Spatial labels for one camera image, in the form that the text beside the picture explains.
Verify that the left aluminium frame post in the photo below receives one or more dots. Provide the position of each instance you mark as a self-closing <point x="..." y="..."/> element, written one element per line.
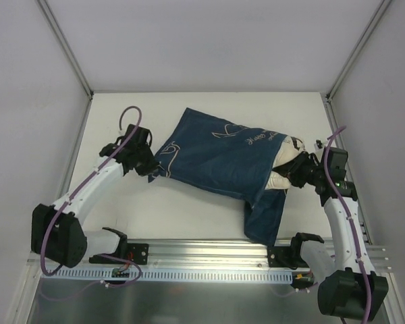
<point x="64" y="45"/>

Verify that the white slotted cable duct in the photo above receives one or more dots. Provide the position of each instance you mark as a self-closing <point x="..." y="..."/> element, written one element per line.
<point x="259" y="276"/>

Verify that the right aluminium frame post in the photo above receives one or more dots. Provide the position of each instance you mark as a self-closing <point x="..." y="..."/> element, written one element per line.
<point x="362" y="41"/>

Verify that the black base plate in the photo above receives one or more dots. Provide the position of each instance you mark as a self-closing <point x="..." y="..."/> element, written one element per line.
<point x="136" y="252"/>
<point x="285" y="256"/>

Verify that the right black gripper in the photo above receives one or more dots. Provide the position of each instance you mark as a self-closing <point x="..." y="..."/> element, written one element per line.
<point x="298" y="173"/>

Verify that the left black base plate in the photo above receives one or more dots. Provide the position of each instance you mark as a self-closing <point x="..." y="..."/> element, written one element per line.
<point x="136" y="252"/>

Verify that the aluminium mounting rail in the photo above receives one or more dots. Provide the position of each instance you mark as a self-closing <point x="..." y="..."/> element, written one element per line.
<point x="228" y="254"/>

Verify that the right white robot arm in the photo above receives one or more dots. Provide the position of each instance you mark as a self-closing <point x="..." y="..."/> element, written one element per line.
<point x="348" y="285"/>

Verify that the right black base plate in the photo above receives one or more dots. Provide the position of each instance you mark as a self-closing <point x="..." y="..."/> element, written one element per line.
<point x="285" y="256"/>

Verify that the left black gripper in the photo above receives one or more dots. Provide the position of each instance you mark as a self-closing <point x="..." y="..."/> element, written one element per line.
<point x="141" y="160"/>

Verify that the aluminium frame post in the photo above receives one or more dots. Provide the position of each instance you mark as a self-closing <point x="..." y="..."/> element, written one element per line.
<point x="64" y="45"/>
<point x="362" y="41"/>

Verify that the blue whale pillowcase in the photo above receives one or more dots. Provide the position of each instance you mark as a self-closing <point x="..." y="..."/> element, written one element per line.
<point x="232" y="160"/>

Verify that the cream white pillow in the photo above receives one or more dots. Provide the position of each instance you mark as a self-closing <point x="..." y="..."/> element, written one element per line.
<point x="290" y="148"/>

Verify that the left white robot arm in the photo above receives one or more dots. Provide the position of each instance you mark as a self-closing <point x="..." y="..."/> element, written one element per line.
<point x="57" y="232"/>

